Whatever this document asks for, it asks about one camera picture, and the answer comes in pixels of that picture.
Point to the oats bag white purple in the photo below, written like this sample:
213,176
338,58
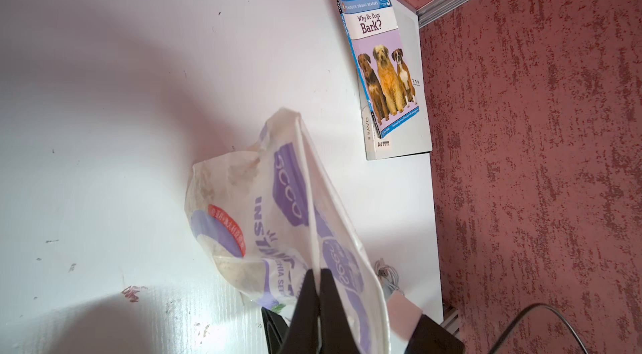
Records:
268,215

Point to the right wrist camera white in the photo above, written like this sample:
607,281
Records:
404,315

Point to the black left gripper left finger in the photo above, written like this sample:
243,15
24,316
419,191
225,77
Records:
303,334

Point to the dog book blue cover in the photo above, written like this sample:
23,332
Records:
375,41

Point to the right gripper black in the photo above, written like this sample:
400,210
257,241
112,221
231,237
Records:
430,338

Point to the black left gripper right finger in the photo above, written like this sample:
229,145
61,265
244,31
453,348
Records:
336,336

